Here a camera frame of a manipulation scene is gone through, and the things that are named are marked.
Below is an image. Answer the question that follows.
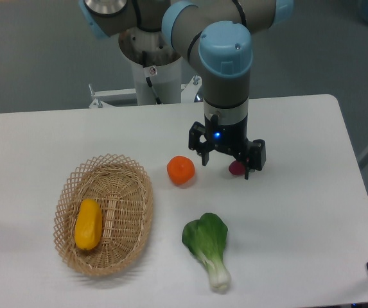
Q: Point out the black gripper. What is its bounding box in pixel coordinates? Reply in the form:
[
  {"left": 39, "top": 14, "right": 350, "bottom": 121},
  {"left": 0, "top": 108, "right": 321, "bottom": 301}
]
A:
[{"left": 188, "top": 115, "right": 266, "bottom": 180}]

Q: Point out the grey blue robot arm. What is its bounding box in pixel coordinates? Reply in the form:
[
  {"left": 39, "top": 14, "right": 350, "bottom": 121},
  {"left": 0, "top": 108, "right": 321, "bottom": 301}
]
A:
[{"left": 78, "top": 1, "right": 294, "bottom": 176}]

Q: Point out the woven wicker basket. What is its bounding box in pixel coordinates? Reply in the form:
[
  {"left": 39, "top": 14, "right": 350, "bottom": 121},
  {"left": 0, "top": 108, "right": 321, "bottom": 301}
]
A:
[{"left": 53, "top": 154, "right": 153, "bottom": 276}]

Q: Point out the yellow mango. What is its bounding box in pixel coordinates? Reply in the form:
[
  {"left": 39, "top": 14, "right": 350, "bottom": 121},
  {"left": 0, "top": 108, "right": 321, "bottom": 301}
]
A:
[{"left": 74, "top": 199, "right": 103, "bottom": 250}]

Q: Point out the red fruit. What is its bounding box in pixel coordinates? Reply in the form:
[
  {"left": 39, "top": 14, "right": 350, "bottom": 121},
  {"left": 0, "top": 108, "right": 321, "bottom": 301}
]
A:
[{"left": 228, "top": 160, "right": 245, "bottom": 176}]

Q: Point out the orange tangerine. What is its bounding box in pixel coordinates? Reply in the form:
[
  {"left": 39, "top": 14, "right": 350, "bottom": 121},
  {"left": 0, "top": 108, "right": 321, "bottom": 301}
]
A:
[{"left": 167, "top": 155, "right": 195, "bottom": 185}]

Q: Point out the green bok choy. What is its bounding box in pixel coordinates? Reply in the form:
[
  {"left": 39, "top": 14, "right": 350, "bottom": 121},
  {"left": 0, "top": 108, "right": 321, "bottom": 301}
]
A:
[{"left": 181, "top": 212, "right": 231, "bottom": 291}]

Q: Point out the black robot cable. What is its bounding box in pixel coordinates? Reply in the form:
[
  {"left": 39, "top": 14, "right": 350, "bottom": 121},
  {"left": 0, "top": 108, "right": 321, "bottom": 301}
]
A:
[{"left": 141, "top": 50, "right": 163, "bottom": 105}]

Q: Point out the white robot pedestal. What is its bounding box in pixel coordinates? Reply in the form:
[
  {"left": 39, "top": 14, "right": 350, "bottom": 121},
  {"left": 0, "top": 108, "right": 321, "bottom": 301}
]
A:
[{"left": 118, "top": 27, "right": 182, "bottom": 105}]

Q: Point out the white metal base frame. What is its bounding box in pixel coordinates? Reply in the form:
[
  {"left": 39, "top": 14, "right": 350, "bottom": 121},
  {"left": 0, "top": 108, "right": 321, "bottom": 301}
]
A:
[{"left": 88, "top": 75, "right": 203, "bottom": 108}]

